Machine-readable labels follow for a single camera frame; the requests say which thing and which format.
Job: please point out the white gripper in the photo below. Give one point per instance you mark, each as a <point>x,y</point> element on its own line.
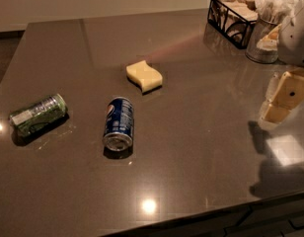
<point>295,39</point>

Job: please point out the metal cup with packets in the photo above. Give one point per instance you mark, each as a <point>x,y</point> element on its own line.
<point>262,46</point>

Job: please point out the green soda can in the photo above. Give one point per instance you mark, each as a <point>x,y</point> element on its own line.
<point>39,115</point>

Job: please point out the blue pepsi can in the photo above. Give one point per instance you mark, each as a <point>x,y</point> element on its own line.
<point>119,125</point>

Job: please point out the black wire napkin basket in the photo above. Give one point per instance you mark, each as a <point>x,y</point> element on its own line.
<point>234,19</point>

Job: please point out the yellow wavy sponge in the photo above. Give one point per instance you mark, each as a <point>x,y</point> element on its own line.
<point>143,75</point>

